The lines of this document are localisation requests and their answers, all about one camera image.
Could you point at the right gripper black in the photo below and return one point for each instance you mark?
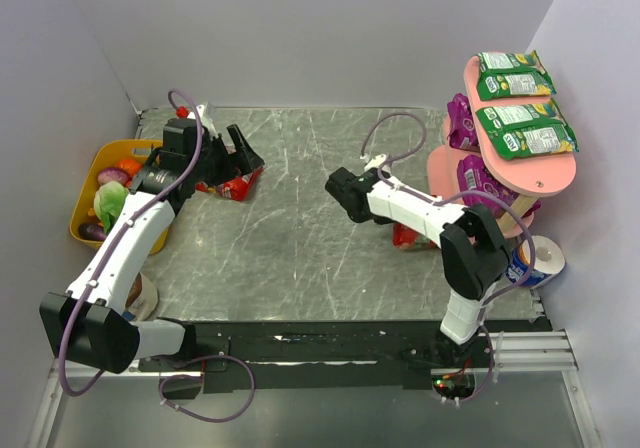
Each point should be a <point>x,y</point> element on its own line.
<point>338,188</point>

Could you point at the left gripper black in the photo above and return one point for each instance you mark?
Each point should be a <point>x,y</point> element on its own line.
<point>229,153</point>

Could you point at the red candy bag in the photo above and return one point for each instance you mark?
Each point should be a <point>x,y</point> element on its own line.
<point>404,238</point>
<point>237,189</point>

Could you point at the purple candy bag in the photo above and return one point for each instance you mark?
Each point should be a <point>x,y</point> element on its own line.
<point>462,133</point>
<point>472,174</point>

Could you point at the green candy bag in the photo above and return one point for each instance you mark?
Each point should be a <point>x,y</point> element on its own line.
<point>530,130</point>
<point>512,75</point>

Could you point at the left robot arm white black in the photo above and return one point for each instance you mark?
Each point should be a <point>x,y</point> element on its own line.
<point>86,323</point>

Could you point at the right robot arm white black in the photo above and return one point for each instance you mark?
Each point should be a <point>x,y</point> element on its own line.
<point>473,249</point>

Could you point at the pink three-tier shelf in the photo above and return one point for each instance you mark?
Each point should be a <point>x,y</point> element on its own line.
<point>532,178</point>

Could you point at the orange toy fruit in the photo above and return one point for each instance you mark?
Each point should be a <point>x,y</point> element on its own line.
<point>131,167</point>

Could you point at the purple toy onion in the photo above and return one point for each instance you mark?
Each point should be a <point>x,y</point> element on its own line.
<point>113,174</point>

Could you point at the green toy cabbage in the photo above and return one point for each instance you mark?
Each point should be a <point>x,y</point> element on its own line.
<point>108,203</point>

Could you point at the yellow basket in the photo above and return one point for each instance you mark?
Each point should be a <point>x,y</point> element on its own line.
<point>109,155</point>

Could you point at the purple toy eggplant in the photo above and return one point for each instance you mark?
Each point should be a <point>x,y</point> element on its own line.
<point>92,232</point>

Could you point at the beige cloth bag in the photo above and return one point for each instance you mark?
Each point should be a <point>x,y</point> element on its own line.
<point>142,299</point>

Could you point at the toilet paper roll blue wrapper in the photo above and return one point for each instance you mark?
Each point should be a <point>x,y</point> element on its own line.
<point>549,262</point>

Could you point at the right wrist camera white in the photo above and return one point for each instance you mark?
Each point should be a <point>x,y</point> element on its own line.
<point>373,162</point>

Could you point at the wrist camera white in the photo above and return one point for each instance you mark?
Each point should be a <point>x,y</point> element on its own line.
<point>205,112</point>
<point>373,162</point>

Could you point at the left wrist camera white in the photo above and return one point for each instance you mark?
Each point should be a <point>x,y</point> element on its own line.
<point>205,112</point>

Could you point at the aluminium frame rail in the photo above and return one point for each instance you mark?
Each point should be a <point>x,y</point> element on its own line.
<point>535,350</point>

